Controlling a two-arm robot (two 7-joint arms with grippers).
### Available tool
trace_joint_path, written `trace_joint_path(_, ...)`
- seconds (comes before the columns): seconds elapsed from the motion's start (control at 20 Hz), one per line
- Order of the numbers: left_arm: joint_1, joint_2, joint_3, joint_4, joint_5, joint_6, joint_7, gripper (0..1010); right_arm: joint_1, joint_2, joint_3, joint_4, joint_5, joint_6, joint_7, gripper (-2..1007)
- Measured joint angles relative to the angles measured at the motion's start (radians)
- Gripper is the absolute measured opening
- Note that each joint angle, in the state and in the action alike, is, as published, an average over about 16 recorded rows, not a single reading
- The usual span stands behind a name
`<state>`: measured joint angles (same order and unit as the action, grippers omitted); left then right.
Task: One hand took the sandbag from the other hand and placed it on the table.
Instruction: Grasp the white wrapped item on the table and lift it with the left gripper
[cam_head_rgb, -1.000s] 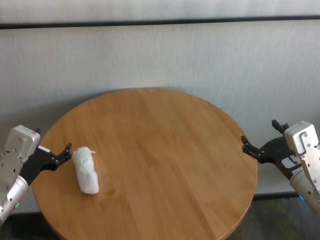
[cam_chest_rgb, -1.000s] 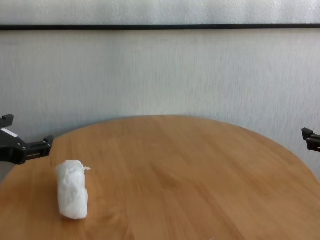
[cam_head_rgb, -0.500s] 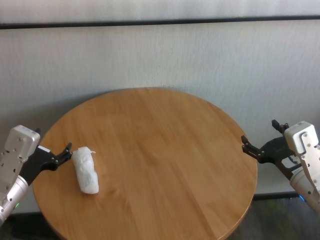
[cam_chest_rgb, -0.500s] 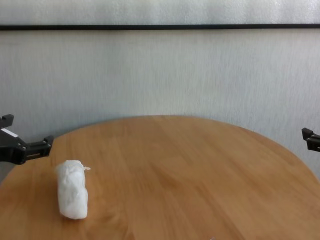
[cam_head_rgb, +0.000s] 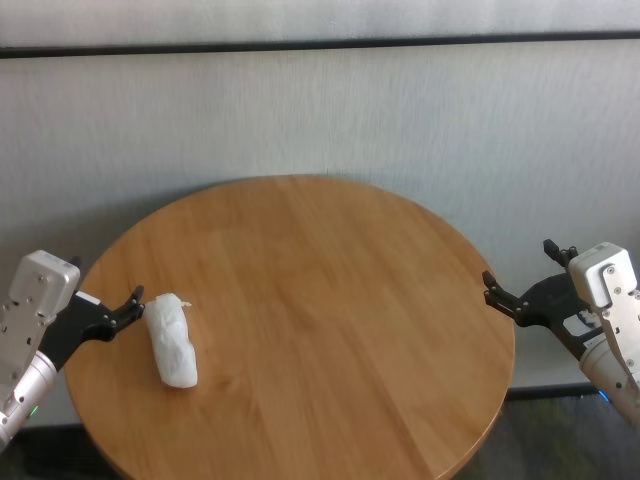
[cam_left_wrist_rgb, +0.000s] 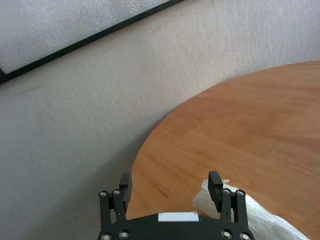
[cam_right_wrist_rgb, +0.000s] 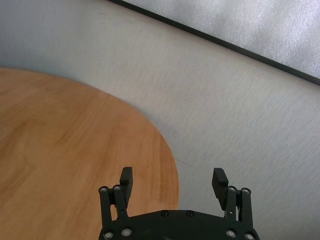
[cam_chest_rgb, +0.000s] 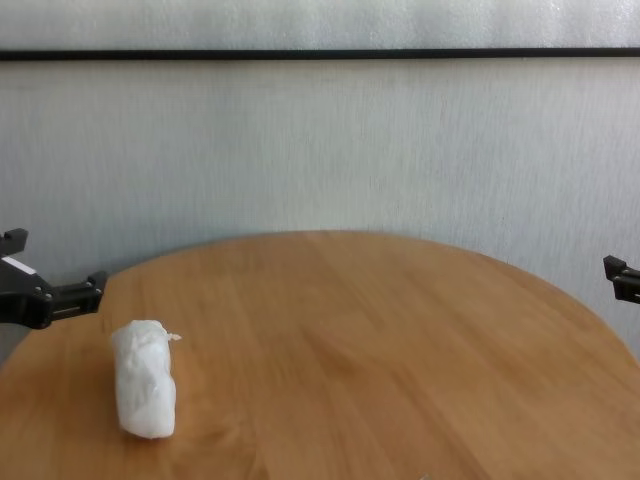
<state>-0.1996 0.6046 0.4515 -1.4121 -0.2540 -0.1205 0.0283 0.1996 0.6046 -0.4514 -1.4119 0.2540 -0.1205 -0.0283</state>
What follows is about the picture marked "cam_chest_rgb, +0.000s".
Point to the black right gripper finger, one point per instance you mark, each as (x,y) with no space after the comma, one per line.
(625,285)

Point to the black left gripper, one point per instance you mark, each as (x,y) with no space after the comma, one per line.
(20,300)

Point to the white plastic-wrapped sandbag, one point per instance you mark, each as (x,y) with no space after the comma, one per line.
(145,385)

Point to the black wall rail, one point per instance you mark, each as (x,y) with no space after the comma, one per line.
(300,54)

